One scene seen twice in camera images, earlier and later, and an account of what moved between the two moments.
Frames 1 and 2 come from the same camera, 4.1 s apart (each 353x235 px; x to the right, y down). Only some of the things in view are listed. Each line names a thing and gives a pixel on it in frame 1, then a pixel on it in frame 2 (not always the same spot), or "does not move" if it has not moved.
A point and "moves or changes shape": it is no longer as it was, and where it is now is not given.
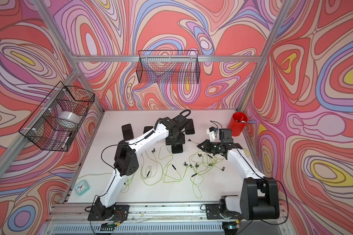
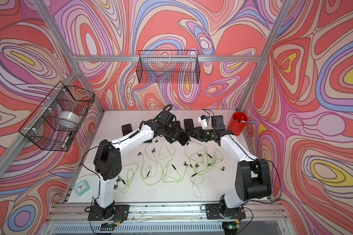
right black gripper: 207,143 to 198,133
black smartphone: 178,149 moves or changes shape
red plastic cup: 238,123 does not move
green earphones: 170,175 does not move
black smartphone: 127,131 does not move
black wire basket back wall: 168,66 does not move
